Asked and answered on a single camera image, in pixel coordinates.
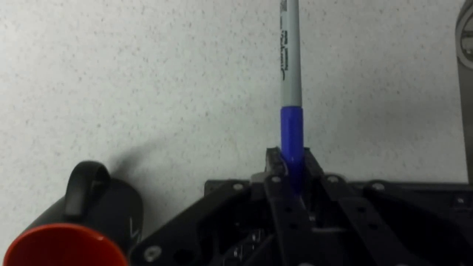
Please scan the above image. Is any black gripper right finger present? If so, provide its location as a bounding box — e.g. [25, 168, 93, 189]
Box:
[300, 146, 421, 266]

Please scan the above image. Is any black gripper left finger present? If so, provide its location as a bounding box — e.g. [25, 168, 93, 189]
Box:
[262, 145, 318, 266]

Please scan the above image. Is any grey marker pen blue cap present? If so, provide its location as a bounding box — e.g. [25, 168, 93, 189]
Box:
[278, 0, 306, 196]

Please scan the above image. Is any black mug red inside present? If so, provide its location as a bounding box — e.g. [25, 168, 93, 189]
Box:
[1, 158, 146, 266]

